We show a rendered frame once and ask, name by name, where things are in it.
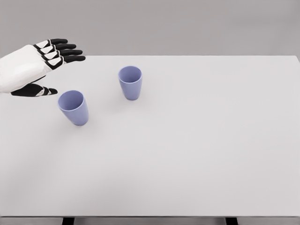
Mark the lavender plastic cup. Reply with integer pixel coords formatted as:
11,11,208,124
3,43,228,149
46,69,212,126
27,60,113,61
57,90,90,127
118,66,143,101

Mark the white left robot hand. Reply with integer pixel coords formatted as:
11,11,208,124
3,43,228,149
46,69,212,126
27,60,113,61
0,38,86,97

